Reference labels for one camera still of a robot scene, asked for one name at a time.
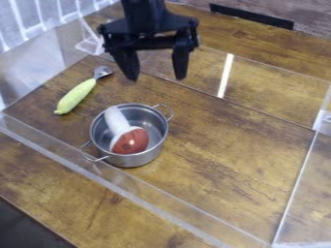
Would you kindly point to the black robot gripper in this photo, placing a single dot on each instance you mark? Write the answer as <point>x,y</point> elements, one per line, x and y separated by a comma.
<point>149,27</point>

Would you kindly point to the red and white plush mushroom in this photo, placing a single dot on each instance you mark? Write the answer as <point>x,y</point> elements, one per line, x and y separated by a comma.
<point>130,138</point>

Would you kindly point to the silver metal pot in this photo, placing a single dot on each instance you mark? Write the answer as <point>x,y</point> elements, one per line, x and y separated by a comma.
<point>142,116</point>

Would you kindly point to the black strip on table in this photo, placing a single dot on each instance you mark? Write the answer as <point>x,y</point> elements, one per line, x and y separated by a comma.
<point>269,20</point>

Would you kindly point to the clear acrylic triangle bracket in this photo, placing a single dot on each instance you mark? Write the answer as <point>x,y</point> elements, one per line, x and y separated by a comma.
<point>93,42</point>

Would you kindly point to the yellow handled metal tool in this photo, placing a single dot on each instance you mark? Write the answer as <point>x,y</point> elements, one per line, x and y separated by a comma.
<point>80,92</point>

